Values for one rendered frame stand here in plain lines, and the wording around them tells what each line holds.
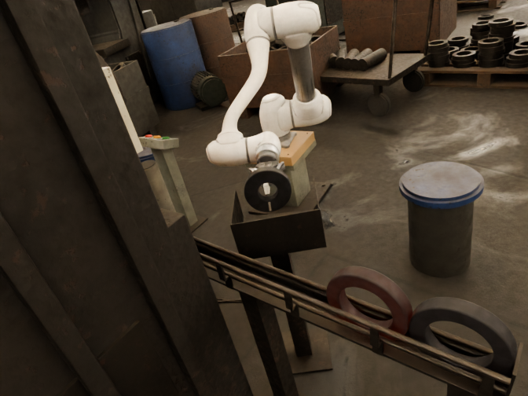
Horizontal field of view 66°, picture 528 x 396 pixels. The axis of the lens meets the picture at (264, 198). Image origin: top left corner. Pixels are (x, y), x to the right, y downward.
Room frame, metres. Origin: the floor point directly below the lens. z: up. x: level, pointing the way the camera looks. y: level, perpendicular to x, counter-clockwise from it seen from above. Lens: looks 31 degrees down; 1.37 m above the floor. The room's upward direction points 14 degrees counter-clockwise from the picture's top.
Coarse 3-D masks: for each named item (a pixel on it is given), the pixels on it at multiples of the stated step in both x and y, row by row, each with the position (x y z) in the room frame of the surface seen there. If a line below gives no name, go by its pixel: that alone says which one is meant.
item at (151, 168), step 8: (152, 160) 2.12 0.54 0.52; (144, 168) 2.04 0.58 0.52; (152, 168) 2.05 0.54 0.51; (152, 176) 2.04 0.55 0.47; (160, 176) 2.07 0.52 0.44; (152, 184) 2.03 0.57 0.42; (160, 184) 2.05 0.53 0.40; (160, 192) 2.04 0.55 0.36; (168, 192) 2.10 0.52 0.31; (160, 200) 2.03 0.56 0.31; (168, 200) 2.06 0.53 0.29; (168, 208) 2.04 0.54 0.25
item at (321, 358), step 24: (240, 216) 1.15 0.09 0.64; (264, 216) 1.17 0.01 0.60; (288, 216) 0.97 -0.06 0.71; (312, 216) 0.96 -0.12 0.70; (240, 240) 0.99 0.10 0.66; (264, 240) 0.98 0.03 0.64; (288, 240) 0.97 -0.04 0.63; (312, 240) 0.96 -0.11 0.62; (288, 264) 1.05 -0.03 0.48; (288, 336) 1.16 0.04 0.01; (312, 336) 1.13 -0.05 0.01; (312, 360) 1.02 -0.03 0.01
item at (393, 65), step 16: (432, 0) 3.34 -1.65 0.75; (336, 64) 3.62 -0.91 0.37; (352, 64) 3.48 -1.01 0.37; (368, 64) 3.38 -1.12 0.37; (384, 64) 3.42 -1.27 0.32; (400, 64) 3.31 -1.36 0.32; (416, 64) 3.27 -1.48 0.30; (336, 80) 3.41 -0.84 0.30; (352, 80) 3.28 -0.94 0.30; (368, 80) 3.16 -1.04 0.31; (384, 80) 3.05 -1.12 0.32; (416, 80) 3.44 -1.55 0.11; (384, 96) 3.09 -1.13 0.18; (384, 112) 3.08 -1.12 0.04
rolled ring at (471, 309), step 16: (432, 304) 0.52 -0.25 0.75; (448, 304) 0.50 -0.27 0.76; (464, 304) 0.49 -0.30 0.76; (416, 320) 0.53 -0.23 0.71; (432, 320) 0.51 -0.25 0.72; (448, 320) 0.49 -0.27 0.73; (464, 320) 0.47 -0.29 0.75; (480, 320) 0.46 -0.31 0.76; (496, 320) 0.46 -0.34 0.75; (416, 336) 0.53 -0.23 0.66; (432, 336) 0.53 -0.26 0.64; (496, 336) 0.44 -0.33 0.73; (512, 336) 0.44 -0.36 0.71; (448, 352) 0.51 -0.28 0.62; (496, 352) 0.43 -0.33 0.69; (512, 352) 0.42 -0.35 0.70; (464, 368) 0.47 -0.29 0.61; (496, 368) 0.43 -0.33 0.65
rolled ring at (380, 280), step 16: (336, 272) 0.67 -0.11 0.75; (352, 272) 0.63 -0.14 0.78; (368, 272) 0.61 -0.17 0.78; (336, 288) 0.64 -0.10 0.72; (368, 288) 0.59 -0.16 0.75; (384, 288) 0.57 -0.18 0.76; (400, 288) 0.58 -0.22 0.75; (336, 304) 0.65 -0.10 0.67; (400, 304) 0.55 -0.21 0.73; (368, 320) 0.62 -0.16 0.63; (400, 320) 0.55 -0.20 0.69; (384, 336) 0.57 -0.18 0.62
